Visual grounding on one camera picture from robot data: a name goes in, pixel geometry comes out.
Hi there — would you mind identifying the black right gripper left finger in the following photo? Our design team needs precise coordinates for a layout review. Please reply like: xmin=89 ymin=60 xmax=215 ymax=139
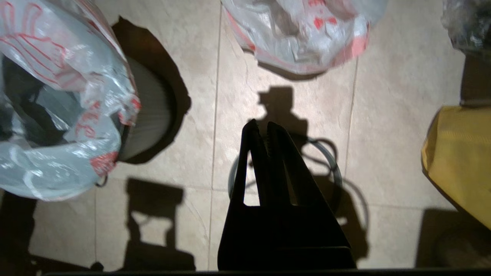
xmin=217 ymin=119 xmax=284 ymax=271

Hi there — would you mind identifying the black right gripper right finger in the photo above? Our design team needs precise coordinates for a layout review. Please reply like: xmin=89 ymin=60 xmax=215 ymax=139
xmin=267 ymin=122 xmax=357 ymax=271

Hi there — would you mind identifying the grey bin rim ring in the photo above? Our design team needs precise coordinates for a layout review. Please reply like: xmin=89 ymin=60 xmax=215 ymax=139
xmin=228 ymin=137 xmax=343 ymax=216

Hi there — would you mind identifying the black trash bin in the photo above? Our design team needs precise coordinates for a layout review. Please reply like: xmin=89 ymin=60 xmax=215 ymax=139
xmin=117 ymin=57 xmax=178 ymax=162

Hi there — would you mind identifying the red-printed plastic bag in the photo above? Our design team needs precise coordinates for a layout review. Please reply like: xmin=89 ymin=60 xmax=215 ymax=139
xmin=0 ymin=0 xmax=142 ymax=202

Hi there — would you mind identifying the red-printed bag holding bottles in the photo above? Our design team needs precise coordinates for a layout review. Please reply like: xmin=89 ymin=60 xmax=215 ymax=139
xmin=221 ymin=0 xmax=389 ymax=76

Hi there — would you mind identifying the yellow fabric tote bag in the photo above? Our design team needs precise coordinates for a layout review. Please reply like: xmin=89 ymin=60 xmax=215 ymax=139
xmin=421 ymin=105 xmax=491 ymax=231

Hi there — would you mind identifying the crumpled clear plastic wrap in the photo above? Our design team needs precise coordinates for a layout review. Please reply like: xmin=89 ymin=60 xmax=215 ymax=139
xmin=441 ymin=0 xmax=491 ymax=53

